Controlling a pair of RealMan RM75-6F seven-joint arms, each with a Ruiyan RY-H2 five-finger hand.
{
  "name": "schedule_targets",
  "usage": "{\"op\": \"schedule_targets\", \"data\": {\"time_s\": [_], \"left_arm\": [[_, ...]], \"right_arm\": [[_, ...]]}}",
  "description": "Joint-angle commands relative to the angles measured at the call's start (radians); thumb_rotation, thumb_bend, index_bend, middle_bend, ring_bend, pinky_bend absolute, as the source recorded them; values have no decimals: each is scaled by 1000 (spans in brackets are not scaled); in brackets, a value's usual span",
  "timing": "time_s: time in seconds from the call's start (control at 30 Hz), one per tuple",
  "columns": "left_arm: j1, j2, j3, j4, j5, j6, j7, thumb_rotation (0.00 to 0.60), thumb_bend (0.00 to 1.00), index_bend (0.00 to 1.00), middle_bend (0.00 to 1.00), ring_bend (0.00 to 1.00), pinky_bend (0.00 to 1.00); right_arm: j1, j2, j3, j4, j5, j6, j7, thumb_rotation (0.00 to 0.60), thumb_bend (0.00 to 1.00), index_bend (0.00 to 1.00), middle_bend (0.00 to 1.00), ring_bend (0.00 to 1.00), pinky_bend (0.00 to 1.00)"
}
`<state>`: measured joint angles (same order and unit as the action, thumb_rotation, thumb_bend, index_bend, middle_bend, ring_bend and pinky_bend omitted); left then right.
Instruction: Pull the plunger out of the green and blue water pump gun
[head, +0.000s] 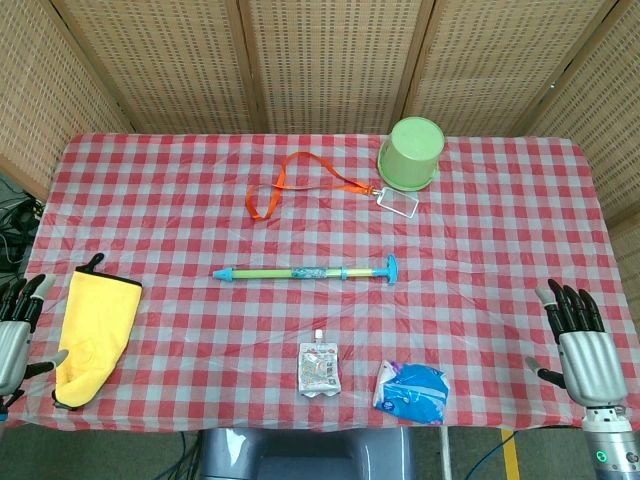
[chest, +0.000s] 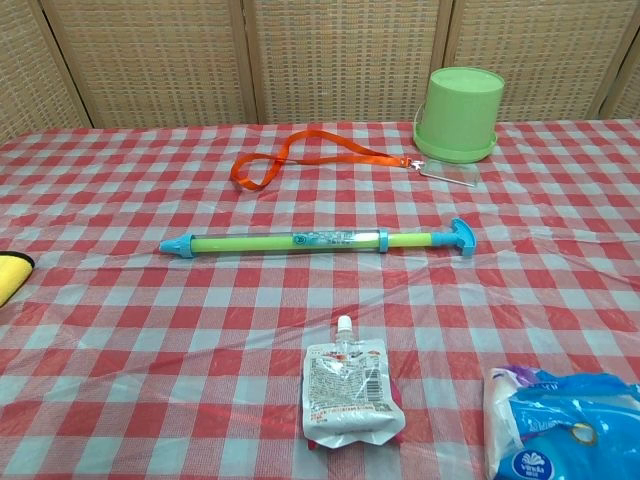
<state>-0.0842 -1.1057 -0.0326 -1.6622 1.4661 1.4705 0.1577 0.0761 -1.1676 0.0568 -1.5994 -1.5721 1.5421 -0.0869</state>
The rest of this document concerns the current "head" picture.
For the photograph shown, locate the blue tissue pack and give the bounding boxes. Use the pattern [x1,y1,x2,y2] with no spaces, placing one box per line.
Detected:
[372,359,450,426]

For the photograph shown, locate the clear plastic badge holder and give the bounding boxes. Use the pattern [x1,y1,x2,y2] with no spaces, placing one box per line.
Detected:
[375,187,418,219]

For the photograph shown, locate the black floor cable bundle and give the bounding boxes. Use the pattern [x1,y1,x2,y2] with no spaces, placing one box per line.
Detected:
[0,174,46,274]

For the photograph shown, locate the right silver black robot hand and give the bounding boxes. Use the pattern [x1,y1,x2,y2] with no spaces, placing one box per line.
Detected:
[525,278,629,407]

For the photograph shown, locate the white table leg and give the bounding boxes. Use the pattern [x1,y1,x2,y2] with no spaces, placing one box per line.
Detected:
[439,428,452,480]

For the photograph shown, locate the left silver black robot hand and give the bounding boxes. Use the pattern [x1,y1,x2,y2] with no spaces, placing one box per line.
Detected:
[0,273,69,409]

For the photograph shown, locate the yellow microfiber towel mitt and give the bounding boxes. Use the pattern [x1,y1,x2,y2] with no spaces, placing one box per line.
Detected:
[52,252,144,412]

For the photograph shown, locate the green plastic bucket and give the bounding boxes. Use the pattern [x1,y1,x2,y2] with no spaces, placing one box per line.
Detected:
[376,116,446,193]

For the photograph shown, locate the woven folding screen wooden frame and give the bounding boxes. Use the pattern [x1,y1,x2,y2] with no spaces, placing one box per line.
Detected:
[0,0,640,281]

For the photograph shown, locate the orange lanyard strap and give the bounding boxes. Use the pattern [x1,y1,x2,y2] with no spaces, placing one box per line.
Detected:
[245,151,384,222]

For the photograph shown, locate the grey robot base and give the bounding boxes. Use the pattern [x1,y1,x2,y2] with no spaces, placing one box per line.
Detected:
[198,427,416,480]

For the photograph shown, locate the green blue water pump toy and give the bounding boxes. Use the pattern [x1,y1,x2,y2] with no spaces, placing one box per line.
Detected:
[213,266,350,287]

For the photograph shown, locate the white spouted drink pouch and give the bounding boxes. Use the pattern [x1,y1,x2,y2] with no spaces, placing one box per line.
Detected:
[298,329,341,400]

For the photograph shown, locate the red white checkered tablecloth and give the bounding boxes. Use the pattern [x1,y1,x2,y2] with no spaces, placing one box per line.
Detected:
[4,132,640,434]

